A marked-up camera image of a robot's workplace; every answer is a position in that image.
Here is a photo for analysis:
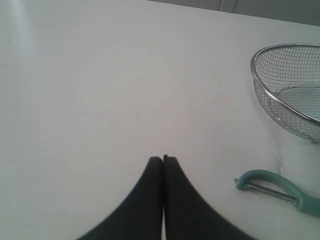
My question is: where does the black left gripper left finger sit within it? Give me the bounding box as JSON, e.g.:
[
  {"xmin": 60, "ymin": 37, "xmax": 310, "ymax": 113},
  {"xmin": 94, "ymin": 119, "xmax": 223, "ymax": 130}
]
[{"xmin": 80, "ymin": 156, "xmax": 163, "ymax": 240}]

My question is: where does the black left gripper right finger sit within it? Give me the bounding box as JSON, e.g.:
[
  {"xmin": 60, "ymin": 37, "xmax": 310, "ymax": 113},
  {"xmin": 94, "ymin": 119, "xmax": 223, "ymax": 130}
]
[{"xmin": 163, "ymin": 155, "xmax": 253, "ymax": 240}]

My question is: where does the teal handled peeler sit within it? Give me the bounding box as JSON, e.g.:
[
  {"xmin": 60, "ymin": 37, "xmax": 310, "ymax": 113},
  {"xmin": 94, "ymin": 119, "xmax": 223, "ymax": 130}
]
[{"xmin": 234, "ymin": 169, "xmax": 320, "ymax": 218}]

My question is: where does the oval steel mesh basket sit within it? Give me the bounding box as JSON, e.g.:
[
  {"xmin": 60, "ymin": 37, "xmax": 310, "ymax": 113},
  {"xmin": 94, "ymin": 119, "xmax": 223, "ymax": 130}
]
[{"xmin": 250, "ymin": 43, "xmax": 320, "ymax": 144}]

